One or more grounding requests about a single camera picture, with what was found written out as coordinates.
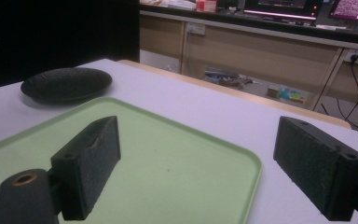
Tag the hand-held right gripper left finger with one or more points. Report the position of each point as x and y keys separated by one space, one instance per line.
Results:
x=87 y=168

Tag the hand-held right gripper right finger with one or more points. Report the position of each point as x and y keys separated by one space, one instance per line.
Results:
x=317 y=165

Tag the colourful packets on floor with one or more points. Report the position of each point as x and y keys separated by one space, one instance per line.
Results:
x=286 y=94

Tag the light green plastic tray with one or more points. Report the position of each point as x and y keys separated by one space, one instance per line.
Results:
x=167 y=174

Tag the black textured plate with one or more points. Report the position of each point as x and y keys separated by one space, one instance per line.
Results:
x=66 y=84

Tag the long beige workbench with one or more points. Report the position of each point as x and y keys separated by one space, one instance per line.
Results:
x=254 y=59

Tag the dark tangled items on floor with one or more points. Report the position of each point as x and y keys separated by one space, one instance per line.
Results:
x=228 y=79

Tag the black curtain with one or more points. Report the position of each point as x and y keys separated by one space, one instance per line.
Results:
x=59 y=34

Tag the computer monitor with pink screen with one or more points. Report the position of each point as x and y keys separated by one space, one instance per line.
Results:
x=354 y=9

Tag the computer monitor with dark screen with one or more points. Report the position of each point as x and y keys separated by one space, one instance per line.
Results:
x=282 y=8

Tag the red and white box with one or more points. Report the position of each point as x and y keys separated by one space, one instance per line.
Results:
x=205 y=5

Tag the white wall socket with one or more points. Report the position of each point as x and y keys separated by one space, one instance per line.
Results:
x=195 y=28

